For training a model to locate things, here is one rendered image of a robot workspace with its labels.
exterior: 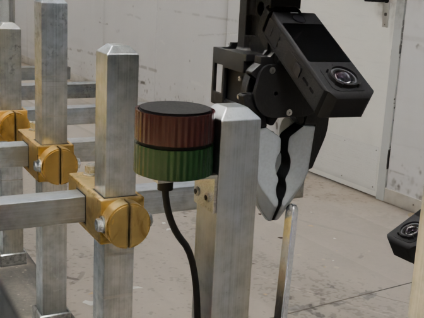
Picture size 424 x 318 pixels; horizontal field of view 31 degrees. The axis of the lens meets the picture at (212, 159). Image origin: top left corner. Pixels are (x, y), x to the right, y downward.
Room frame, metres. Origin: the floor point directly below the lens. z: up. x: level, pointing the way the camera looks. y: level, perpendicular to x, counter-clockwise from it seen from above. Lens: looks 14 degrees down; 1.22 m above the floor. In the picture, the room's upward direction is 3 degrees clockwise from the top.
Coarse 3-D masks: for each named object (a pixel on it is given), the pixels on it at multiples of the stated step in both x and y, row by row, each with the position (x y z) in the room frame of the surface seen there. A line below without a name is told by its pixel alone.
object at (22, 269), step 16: (0, 256) 1.22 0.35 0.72; (16, 256) 1.23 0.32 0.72; (0, 272) 1.20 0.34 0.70; (16, 272) 1.20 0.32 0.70; (32, 272) 1.21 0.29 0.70; (0, 288) 1.15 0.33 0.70; (16, 288) 1.14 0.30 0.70; (32, 288) 1.14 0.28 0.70; (0, 304) 1.15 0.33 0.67; (16, 304) 1.08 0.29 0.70; (32, 304) 1.08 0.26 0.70
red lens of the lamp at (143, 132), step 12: (144, 120) 0.54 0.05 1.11; (156, 120) 0.54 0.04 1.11; (168, 120) 0.54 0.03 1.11; (180, 120) 0.54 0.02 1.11; (192, 120) 0.54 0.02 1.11; (204, 120) 0.55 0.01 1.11; (144, 132) 0.54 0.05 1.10; (156, 132) 0.54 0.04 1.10; (168, 132) 0.54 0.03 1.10; (180, 132) 0.54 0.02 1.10; (192, 132) 0.54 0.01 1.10; (204, 132) 0.55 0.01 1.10; (156, 144) 0.54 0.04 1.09; (168, 144) 0.54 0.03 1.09; (180, 144) 0.54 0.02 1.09; (192, 144) 0.54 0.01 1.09; (204, 144) 0.55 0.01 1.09
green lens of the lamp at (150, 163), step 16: (144, 160) 0.54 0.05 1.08; (160, 160) 0.54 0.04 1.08; (176, 160) 0.54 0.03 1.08; (192, 160) 0.54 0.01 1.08; (208, 160) 0.55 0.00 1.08; (144, 176) 0.54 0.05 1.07; (160, 176) 0.54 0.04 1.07; (176, 176) 0.54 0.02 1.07; (192, 176) 0.54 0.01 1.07; (208, 176) 0.55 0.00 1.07
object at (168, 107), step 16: (160, 112) 0.54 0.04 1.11; (176, 112) 0.54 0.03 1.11; (192, 112) 0.55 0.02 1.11; (208, 112) 0.56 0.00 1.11; (144, 144) 0.55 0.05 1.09; (208, 144) 0.56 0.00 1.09; (208, 192) 0.57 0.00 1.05; (208, 208) 0.57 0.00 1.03; (192, 256) 0.57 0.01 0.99; (192, 272) 0.57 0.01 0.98
